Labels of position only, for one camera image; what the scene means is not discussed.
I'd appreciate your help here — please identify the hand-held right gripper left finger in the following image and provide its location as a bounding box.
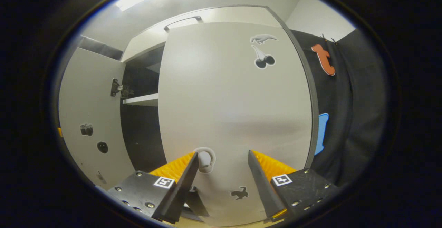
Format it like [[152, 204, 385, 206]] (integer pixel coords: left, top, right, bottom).
[[107, 151, 200, 224]]

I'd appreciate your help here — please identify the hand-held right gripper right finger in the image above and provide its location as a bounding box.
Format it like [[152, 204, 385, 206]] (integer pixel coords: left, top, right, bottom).
[[248, 149, 340, 221]]

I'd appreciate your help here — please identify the white cabinet door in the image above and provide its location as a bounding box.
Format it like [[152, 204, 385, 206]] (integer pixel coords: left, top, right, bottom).
[[58, 47, 137, 190], [158, 22, 313, 227]]

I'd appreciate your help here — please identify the grey shoe cabinet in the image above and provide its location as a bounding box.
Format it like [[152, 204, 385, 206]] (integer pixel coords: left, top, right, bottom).
[[119, 4, 320, 227]]

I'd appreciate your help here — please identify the metal door hinge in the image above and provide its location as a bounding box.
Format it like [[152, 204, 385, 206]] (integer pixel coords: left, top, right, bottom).
[[110, 78, 134, 99]]

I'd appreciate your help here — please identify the white cabinet shelf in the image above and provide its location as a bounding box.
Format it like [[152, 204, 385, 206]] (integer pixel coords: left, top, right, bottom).
[[123, 93, 159, 107]]

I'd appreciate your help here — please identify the black drawer handle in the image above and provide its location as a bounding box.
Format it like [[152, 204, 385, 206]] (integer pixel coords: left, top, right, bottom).
[[163, 16, 203, 32]]

